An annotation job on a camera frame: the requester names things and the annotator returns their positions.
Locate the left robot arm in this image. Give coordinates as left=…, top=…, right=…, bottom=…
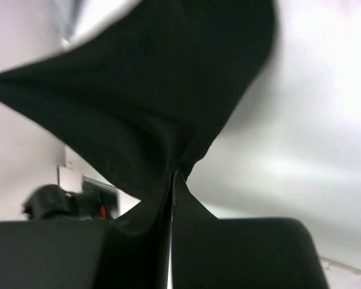
left=22, top=166, right=120, bottom=220

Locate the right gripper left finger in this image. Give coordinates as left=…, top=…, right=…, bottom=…
left=0, top=185, right=171, bottom=288

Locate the black tank top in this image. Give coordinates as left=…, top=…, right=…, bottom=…
left=0, top=0, right=279, bottom=207

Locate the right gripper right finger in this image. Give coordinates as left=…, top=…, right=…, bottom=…
left=171, top=173, right=328, bottom=289

